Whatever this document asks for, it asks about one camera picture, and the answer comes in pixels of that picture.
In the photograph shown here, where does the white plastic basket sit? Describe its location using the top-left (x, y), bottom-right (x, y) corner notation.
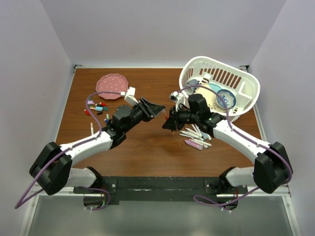
top-left (179, 56), bottom-right (260, 122)

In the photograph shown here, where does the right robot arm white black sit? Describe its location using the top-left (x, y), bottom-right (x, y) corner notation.
top-left (162, 94), bottom-right (293, 194)

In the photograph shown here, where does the pink polka dot plate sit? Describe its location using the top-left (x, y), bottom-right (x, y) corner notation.
top-left (95, 74), bottom-right (128, 100)

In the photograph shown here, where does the light blue highlighter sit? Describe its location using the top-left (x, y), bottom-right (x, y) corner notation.
top-left (201, 132), bottom-right (209, 139)

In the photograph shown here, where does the pale yellow blue plate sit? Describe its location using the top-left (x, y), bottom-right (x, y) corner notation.
top-left (195, 83), bottom-right (225, 113)

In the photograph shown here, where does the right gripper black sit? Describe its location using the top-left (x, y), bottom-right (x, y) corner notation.
top-left (162, 104), bottom-right (199, 131)

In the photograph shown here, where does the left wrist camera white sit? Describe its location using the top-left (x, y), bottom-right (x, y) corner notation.
top-left (120, 87), bottom-right (138, 106)

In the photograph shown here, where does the grey marker near right gripper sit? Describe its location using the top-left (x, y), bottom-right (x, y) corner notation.
top-left (199, 142), bottom-right (212, 147)

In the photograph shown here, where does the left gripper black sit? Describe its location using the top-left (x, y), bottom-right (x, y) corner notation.
top-left (123, 97), bottom-right (165, 133)

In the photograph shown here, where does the aluminium frame rail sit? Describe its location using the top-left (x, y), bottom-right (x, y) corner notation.
top-left (31, 175), bottom-right (292, 197)

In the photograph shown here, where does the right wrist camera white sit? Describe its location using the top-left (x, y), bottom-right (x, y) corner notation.
top-left (169, 91), bottom-right (185, 111)

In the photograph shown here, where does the grey blue mug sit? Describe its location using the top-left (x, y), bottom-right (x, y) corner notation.
top-left (183, 79), bottom-right (200, 95)

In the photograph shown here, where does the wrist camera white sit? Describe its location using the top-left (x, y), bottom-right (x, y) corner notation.
top-left (120, 87), bottom-right (138, 106)
top-left (169, 91), bottom-right (185, 111)

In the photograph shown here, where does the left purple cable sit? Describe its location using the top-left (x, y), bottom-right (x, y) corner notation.
top-left (14, 91), bottom-right (125, 211)

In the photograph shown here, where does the blue patterned bowl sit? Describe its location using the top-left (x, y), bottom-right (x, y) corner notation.
top-left (216, 89), bottom-right (236, 109)

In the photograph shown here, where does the purple cable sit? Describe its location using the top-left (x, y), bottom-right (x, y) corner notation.
top-left (14, 91), bottom-right (125, 211)
top-left (176, 85), bottom-right (294, 209)

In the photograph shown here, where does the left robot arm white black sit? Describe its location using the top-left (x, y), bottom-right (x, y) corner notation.
top-left (29, 98), bottom-right (165, 195)

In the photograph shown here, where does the purple pink highlighter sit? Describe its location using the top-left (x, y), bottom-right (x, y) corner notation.
top-left (184, 140), bottom-right (203, 150)

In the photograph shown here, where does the peach cap acrylic marker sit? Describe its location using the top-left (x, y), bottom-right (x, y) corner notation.
top-left (190, 138), bottom-right (203, 143)

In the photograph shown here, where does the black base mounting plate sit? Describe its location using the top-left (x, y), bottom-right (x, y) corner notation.
top-left (73, 176), bottom-right (249, 206)

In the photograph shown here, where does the light blue highlighter cap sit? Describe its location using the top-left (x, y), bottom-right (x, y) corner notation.
top-left (95, 106), bottom-right (103, 111)

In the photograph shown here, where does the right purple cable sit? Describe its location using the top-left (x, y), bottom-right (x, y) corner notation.
top-left (176, 85), bottom-right (294, 209)

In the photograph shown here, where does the mint cap acrylic marker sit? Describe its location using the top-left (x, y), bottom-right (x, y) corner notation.
top-left (179, 133), bottom-right (195, 139)

